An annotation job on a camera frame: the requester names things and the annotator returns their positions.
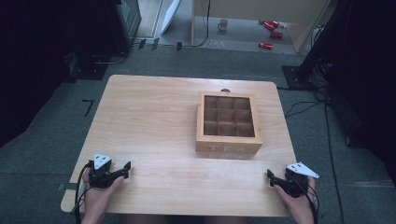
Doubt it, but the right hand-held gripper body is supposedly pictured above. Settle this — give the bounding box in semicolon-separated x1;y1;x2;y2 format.
273;161;320;199

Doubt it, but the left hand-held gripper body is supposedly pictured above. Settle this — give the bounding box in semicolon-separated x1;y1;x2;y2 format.
88;153;126;189

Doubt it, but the person's left hand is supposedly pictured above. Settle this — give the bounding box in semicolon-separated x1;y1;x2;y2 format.
82;167;126;217

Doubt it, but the person's right hand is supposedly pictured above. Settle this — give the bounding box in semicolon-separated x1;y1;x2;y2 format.
273;176;318;217

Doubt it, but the wooden tea box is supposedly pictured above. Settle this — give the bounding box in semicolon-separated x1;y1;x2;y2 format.
194;90;263;156

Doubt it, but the black stand base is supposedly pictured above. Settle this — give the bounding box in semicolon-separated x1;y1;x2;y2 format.
63;52;109;82
281;64;320;91

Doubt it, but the black cabinet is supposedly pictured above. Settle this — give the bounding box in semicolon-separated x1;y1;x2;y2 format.
104;0;143;55

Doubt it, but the white board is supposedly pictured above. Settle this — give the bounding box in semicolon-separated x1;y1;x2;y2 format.
160;0;182;35

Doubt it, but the grey mug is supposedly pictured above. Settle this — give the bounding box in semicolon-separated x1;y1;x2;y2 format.
217;18;229;33

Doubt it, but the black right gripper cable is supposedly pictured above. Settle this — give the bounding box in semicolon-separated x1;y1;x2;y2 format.
293;176;320;224

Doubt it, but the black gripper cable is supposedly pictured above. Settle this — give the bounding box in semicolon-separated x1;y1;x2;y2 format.
293;176;320;224
74;161;94;224

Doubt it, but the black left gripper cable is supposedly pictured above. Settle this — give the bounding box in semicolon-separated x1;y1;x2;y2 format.
74;161;94;224

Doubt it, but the long black floor cable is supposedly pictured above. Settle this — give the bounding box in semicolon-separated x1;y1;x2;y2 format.
323;101;346;224

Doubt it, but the tangle of black cables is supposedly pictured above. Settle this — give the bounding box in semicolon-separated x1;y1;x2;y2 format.
309;57;332;102

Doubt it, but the black hanging cable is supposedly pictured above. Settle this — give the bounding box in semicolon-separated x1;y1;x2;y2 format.
191;0;212;49

